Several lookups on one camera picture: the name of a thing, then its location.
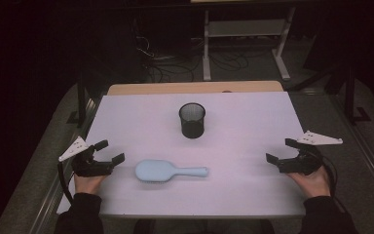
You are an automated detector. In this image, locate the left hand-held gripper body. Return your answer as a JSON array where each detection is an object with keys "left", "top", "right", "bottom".
[{"left": 57, "top": 136, "right": 115, "bottom": 178}]

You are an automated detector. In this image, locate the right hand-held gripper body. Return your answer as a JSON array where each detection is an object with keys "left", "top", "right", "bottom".
[{"left": 277, "top": 130, "right": 344, "bottom": 176}]

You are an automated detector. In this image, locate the light blue hairbrush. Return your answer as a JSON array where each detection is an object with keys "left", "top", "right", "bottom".
[{"left": 134, "top": 158, "right": 209, "bottom": 183}]

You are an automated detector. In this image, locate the black mesh pen cup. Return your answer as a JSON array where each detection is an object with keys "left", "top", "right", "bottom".
[{"left": 178, "top": 101, "right": 206, "bottom": 139}]

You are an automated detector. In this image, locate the person's left hand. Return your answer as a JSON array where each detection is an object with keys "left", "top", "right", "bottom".
[{"left": 73, "top": 173, "right": 107, "bottom": 196}]

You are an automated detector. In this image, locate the person's right hand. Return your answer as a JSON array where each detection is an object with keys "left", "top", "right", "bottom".
[{"left": 286, "top": 165, "right": 332, "bottom": 200}]

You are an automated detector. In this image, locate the white table cover sheet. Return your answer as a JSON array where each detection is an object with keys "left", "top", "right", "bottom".
[{"left": 56, "top": 91, "right": 307, "bottom": 218}]

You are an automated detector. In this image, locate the black metal stand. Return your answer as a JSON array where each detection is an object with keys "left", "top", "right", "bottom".
[
  {"left": 65, "top": 72, "right": 90, "bottom": 125},
  {"left": 342, "top": 62, "right": 372, "bottom": 126}
]

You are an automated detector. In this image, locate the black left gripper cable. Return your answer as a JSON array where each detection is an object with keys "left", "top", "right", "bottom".
[{"left": 56, "top": 161, "right": 75, "bottom": 207}]

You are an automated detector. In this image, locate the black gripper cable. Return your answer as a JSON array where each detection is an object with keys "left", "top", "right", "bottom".
[
  {"left": 56, "top": 161, "right": 75, "bottom": 207},
  {"left": 318, "top": 154, "right": 349, "bottom": 213}
]

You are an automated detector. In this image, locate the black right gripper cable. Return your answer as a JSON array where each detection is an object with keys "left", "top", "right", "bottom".
[{"left": 318, "top": 154, "right": 349, "bottom": 213}]

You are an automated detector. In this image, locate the tangle of floor cables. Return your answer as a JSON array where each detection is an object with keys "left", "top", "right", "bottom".
[{"left": 131, "top": 18, "right": 251, "bottom": 84}]

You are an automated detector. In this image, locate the white metal desk frame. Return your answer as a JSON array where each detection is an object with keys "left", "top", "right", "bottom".
[{"left": 202, "top": 5, "right": 297, "bottom": 82}]

